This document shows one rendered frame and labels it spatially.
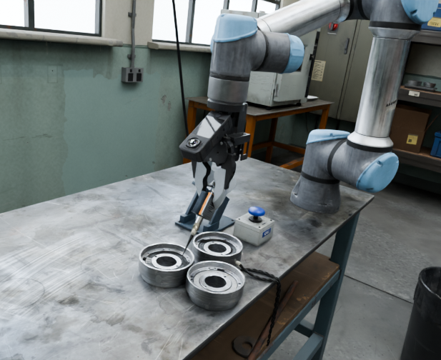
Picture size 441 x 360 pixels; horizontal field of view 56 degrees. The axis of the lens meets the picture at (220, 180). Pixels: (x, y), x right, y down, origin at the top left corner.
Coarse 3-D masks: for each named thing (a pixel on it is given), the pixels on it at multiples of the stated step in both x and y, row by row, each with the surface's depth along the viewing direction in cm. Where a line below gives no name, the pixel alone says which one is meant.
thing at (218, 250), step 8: (208, 232) 90; (216, 232) 91; (224, 240) 90; (232, 240) 90; (192, 248) 85; (208, 248) 87; (216, 248) 89; (224, 248) 88; (240, 248) 87; (200, 256) 83; (208, 256) 82; (216, 256) 81; (224, 256) 81; (232, 256) 82; (240, 256) 85; (232, 264) 83
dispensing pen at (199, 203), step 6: (204, 192) 82; (210, 192) 83; (198, 198) 82; (204, 198) 81; (198, 204) 82; (192, 210) 82; (198, 210) 81; (198, 216) 82; (198, 222) 82; (192, 228) 82; (198, 228) 82; (192, 234) 82; (186, 246) 81
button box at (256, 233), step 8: (240, 216) 99; (248, 216) 100; (240, 224) 97; (248, 224) 96; (256, 224) 96; (264, 224) 97; (272, 224) 99; (240, 232) 97; (248, 232) 96; (256, 232) 95; (264, 232) 96; (272, 232) 100; (248, 240) 97; (256, 240) 95; (264, 240) 98
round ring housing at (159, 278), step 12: (144, 252) 81; (180, 252) 83; (144, 264) 75; (156, 264) 77; (168, 264) 82; (180, 264) 79; (192, 264) 78; (144, 276) 76; (156, 276) 74; (168, 276) 74; (180, 276) 75
